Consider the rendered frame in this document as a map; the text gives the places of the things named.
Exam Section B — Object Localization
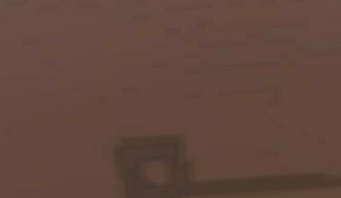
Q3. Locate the brown room door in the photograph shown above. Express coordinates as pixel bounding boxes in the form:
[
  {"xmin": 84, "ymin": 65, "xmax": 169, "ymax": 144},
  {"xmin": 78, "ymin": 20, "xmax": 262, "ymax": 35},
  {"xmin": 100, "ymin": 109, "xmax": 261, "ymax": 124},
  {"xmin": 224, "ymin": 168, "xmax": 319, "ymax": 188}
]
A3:
[{"xmin": 0, "ymin": 0, "xmax": 341, "ymax": 198}]

